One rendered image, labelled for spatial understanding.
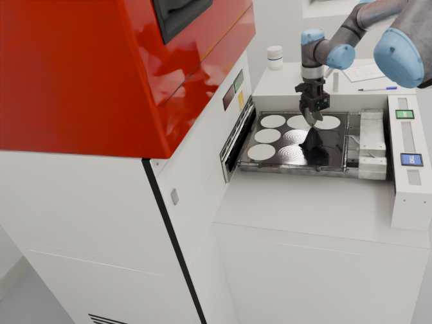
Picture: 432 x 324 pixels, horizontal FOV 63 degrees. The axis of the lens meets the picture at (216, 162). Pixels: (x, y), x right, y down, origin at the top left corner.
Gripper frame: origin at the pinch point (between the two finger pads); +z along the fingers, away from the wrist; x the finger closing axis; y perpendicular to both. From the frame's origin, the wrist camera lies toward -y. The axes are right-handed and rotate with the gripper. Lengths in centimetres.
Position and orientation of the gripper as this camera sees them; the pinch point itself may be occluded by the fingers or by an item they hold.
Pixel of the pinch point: (311, 122)
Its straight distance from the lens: 142.1
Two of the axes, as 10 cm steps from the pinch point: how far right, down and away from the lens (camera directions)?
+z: 1.7, 8.0, 5.8
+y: 2.9, 5.2, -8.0
